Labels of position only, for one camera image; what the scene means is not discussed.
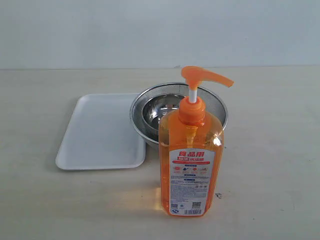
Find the small stainless steel bowl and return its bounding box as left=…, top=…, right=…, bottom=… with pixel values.
left=142, top=93, right=185, bottom=134

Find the orange pump soap bottle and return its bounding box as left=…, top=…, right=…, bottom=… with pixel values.
left=158, top=66, right=234, bottom=217

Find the steel mesh colander basin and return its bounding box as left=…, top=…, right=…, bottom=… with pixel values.
left=129, top=82, right=228, bottom=150

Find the white rectangular plastic tray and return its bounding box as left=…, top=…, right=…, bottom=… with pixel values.
left=55, top=93, right=146, bottom=171

